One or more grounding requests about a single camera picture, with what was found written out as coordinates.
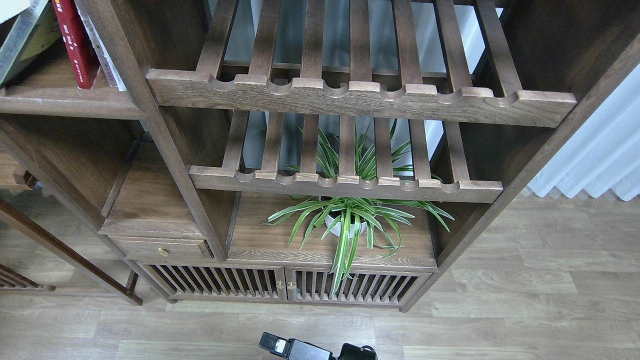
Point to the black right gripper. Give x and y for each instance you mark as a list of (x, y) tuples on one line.
[(294, 349)]

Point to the red paperback book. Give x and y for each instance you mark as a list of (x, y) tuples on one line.
[(84, 60)]

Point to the green and black book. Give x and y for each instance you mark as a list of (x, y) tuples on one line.
[(25, 36)]

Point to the white paperback book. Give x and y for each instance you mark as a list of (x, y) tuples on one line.
[(11, 8)]

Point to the brass drawer knob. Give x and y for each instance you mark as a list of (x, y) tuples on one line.
[(161, 251)]

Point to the dark wooden bookshelf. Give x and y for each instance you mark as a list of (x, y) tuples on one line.
[(223, 106)]

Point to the green spider plant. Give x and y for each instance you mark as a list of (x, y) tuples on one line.
[(352, 216)]

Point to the white upright book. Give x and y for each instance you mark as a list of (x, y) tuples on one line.
[(111, 73)]

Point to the white curtain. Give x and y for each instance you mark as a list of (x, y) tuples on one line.
[(603, 155)]

